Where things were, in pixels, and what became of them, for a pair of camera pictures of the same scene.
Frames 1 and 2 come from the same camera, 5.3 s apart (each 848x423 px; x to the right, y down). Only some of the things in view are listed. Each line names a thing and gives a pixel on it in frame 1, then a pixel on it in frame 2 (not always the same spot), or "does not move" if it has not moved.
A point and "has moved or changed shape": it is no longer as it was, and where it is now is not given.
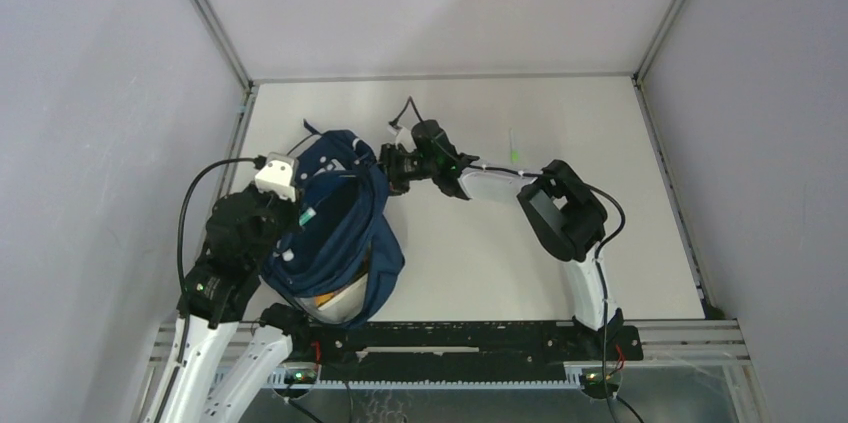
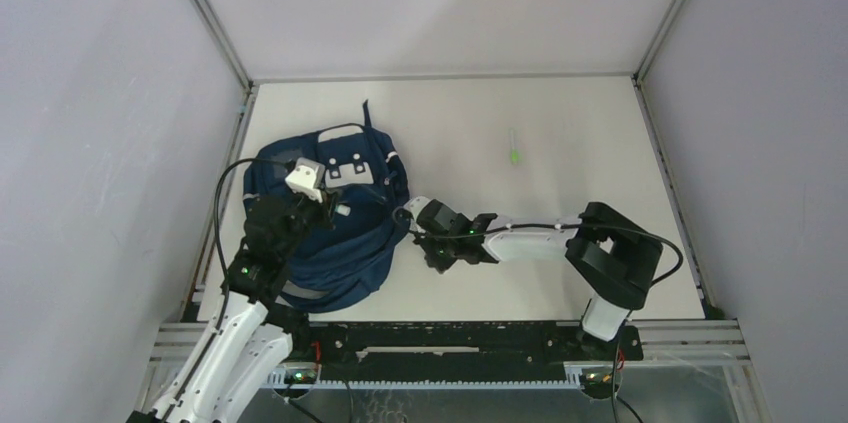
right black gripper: [388, 156] → [442, 263]
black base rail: [448, 352] does not move
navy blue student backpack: [342, 242] has moved or changed shape
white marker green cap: [514, 154] does not move
